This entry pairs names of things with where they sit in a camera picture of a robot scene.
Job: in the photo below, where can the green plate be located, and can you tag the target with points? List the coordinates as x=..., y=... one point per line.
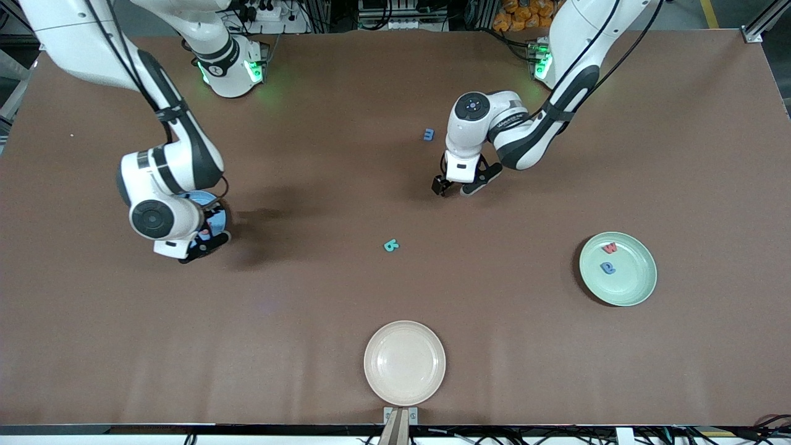
x=630, y=281

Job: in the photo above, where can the blue lowercase letter m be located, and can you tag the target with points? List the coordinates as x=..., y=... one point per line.
x=428, y=134

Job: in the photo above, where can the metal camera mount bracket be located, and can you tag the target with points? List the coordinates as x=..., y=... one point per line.
x=400, y=423

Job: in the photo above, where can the beige plate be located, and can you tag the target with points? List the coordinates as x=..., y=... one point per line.
x=405, y=363

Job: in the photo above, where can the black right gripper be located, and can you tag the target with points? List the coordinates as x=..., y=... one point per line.
x=217, y=217

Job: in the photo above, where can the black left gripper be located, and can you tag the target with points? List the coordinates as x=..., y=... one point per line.
x=440, y=184

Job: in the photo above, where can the brown table cover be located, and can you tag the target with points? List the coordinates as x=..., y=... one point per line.
x=123, y=340

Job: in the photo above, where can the orange snack bags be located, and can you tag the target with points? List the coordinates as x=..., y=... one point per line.
x=519, y=15

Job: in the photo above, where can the blue plate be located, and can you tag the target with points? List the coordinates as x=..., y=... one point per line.
x=201, y=198

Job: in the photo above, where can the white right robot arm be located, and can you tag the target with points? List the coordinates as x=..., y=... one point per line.
x=167, y=173

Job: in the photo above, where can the white multi-socket strip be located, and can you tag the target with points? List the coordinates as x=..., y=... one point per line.
x=401, y=23

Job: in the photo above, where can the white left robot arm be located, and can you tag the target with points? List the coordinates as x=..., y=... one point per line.
x=525, y=130

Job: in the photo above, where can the red lowercase letter w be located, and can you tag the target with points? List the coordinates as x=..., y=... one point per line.
x=610, y=248

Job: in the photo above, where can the blue lowercase letter e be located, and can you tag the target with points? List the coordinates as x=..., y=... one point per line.
x=608, y=267

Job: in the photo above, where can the teal uppercase letter B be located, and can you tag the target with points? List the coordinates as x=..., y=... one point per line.
x=391, y=246

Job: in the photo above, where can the aluminium frame profile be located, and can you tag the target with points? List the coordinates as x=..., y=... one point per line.
x=763, y=25

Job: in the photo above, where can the white power strip with plugs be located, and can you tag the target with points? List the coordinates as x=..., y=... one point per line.
x=278, y=15

